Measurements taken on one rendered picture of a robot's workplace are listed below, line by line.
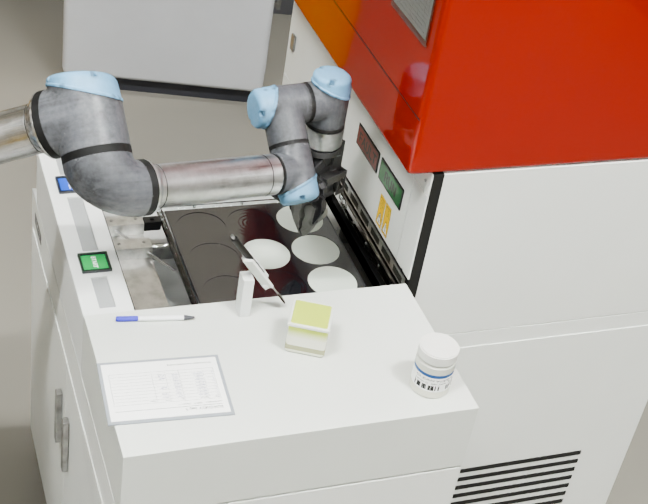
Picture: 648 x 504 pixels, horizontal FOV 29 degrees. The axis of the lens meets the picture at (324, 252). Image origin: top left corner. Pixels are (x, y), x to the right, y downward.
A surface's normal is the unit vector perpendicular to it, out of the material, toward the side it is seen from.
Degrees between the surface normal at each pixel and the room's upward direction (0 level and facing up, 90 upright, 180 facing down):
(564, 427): 90
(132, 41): 90
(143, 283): 0
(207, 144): 0
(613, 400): 90
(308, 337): 90
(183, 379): 0
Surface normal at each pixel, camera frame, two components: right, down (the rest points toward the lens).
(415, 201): -0.94, 0.08
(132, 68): 0.05, 0.60
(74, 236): 0.14, -0.79
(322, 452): 0.32, 0.60
